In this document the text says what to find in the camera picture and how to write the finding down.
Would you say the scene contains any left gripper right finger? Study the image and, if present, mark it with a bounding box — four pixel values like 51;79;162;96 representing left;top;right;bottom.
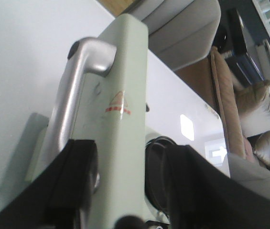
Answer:
165;145;270;229

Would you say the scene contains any black round frying pan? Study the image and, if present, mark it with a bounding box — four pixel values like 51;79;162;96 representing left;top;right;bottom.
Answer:
145;136;176;214

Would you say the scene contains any right grey chair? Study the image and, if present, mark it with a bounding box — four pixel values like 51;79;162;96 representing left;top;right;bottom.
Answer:
124;0;221;71

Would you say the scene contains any beige cushion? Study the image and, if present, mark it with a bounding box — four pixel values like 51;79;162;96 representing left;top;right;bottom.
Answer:
210;46;270;170

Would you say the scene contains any green sandwich maker lid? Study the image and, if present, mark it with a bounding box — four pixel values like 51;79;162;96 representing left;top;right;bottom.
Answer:
28;14;148;229

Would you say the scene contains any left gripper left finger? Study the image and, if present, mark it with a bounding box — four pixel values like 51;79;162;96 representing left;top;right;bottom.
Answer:
0;140;97;229

